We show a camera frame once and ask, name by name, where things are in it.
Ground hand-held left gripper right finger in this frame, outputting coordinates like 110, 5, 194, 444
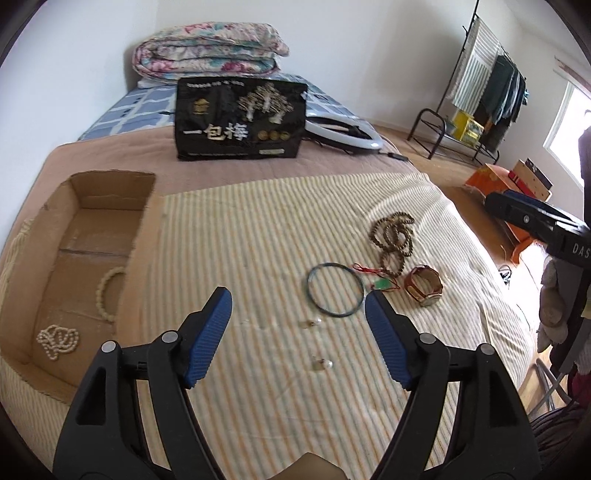
364, 290, 541, 480

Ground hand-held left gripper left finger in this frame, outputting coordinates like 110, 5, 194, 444
53, 286, 234, 480

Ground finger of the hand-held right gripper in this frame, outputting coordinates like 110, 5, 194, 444
505, 191, 580, 222
485, 193, 561, 243

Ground red cord green pendant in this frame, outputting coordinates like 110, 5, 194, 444
353, 262, 400, 294

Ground wooden bead necklace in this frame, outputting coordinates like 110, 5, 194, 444
368, 211, 415, 278

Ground cardboard box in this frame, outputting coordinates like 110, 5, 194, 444
0, 171, 164, 402

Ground person's right hand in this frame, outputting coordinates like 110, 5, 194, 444
538, 258, 571, 354

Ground brown carton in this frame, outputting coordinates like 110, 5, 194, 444
508, 159, 555, 201

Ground orange box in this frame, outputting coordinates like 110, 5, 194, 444
464, 164, 513, 195

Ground window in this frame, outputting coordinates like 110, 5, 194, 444
542, 69, 591, 190

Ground dark cloth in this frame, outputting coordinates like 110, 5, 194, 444
549, 272, 591, 384

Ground yellow boxes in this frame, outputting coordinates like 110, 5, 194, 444
450, 111, 485, 144

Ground blue hanging garment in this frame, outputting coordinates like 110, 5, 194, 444
508, 71, 529, 123

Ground cream striped blanket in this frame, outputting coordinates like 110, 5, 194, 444
0, 173, 541, 480

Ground dark green hanging garment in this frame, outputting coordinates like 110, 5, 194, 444
480, 53, 515, 148

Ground black metal clothes rack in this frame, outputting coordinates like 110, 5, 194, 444
406, 9, 529, 164

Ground striped hanging cloth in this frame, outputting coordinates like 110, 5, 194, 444
445, 21, 502, 114

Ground black printed bag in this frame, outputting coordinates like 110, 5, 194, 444
175, 78, 308, 161

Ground brown blanket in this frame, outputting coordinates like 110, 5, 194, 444
0, 122, 437, 287

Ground blue checked bedsheet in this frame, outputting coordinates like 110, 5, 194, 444
76, 71, 370, 141

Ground folded floral quilt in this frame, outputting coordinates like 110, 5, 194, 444
133, 24, 291, 86

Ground dark green bangle ring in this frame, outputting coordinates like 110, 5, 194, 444
307, 263, 365, 317

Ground white bead bracelet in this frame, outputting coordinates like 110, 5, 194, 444
95, 265, 127, 324

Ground grey metal stool frame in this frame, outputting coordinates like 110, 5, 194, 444
519, 360, 571, 416

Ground pearl necklace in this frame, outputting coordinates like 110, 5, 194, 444
36, 324, 80, 361

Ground white ring light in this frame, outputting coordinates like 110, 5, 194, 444
302, 116, 384, 153

